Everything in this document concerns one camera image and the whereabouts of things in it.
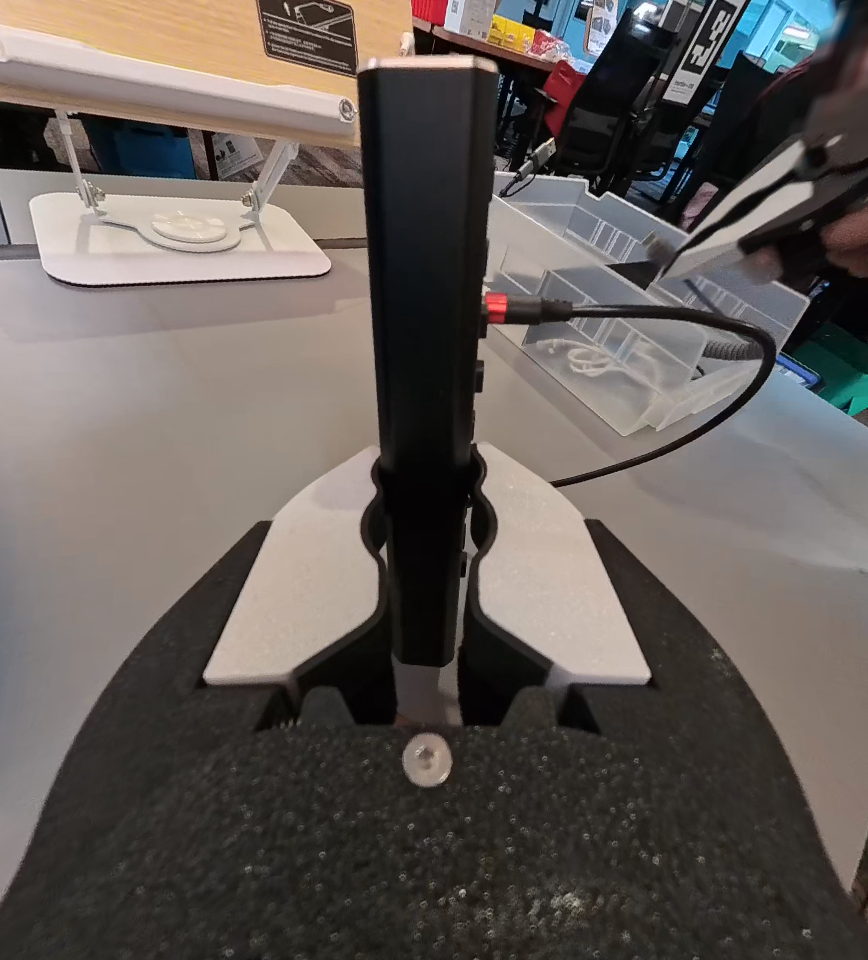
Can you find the clear plastic bin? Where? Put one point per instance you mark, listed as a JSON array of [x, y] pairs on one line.
[[599, 225]]

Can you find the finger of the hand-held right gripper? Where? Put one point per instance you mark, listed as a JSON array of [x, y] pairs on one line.
[[748, 202]]

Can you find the black USB hub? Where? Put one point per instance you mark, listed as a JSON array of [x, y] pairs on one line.
[[426, 300]]

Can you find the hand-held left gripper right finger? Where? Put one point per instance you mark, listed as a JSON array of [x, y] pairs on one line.
[[554, 592]]

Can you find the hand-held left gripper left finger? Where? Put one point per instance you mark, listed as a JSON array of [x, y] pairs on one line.
[[306, 592]]

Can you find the black office chair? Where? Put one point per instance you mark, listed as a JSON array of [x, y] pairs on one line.
[[613, 90]]

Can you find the black bin divider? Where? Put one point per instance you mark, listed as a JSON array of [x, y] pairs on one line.
[[632, 271]]

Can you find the printed tag sign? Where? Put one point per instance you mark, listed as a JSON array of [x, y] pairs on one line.
[[703, 45]]

